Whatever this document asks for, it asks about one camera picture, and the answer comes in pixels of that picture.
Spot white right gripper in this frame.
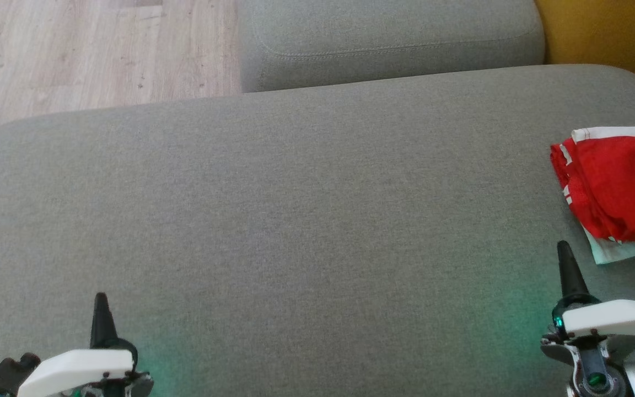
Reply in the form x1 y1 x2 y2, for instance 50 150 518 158
540 240 635 397

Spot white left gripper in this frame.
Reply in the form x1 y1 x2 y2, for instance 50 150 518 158
17 292 154 397

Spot red and white sports shorts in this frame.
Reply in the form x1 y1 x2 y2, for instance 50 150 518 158
550 126 635 265

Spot large grey sofa cushion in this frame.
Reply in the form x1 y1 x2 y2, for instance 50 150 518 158
0 64 635 397

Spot wide yellow sofa backrest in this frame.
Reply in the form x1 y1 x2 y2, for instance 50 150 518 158
534 0 635 104

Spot grey sofa seat cushion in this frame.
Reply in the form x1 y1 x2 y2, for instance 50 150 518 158
238 0 546 93

